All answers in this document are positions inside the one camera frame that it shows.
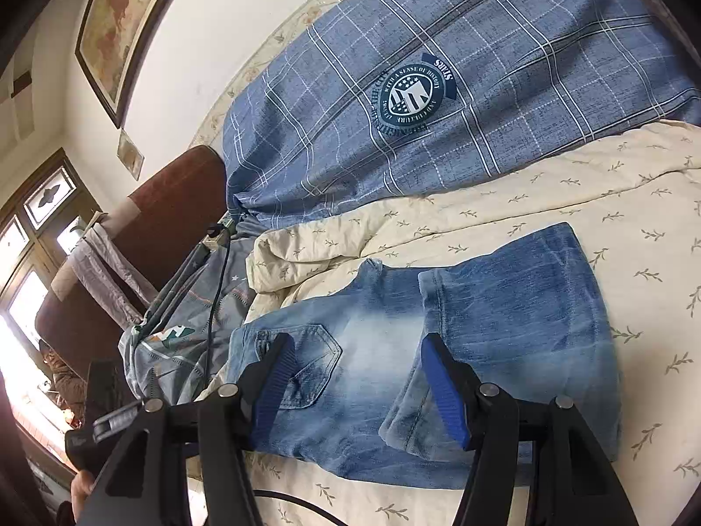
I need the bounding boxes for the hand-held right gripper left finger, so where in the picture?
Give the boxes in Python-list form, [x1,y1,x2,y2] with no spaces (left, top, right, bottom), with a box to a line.
[74,333,299,526]

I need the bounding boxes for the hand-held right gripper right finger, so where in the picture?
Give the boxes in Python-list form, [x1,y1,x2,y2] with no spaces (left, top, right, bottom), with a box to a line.
[421,333,639,526]

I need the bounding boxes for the faded blue denim pants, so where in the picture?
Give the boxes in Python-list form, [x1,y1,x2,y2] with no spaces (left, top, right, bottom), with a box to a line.
[226,222,622,491]

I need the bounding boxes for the person's left hand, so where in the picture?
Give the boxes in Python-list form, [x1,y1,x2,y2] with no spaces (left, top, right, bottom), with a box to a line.
[70,470,100,506]

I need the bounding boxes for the brown cloth bundle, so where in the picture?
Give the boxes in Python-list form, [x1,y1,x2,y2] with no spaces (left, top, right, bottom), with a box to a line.
[38,340,85,420]

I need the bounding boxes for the grey printed bedsheet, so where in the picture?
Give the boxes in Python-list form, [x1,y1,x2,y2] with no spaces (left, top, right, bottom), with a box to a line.
[117,213,258,403]

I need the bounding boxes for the grey hanging cloth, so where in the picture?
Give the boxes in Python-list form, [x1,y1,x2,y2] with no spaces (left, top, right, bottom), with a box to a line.
[66,222,159,330]

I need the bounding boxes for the wooden framed window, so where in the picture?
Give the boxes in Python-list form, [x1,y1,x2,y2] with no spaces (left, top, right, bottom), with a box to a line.
[0,148,105,450]

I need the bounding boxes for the white power strip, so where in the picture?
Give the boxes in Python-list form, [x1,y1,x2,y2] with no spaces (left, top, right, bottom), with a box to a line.
[200,222,234,250]

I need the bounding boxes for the cream leaf-print blanket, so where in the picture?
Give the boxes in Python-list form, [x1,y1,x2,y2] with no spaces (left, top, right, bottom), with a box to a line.
[186,119,701,526]

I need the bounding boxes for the blue plaid pillow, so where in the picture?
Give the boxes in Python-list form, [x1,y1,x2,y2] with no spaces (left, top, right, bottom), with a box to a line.
[222,0,701,231]

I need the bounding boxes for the black power cable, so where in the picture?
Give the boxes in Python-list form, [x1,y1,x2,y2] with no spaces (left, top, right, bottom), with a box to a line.
[205,230,234,390]

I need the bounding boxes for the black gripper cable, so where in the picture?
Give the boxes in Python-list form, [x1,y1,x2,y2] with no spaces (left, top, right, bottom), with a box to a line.
[252,489,343,526]

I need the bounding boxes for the small wall paper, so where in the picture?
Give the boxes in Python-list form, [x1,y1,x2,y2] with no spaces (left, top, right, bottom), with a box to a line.
[117,128,145,181]

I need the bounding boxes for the framed wall picture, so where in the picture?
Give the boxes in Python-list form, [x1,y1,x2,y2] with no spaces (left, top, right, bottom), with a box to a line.
[75,0,187,129]

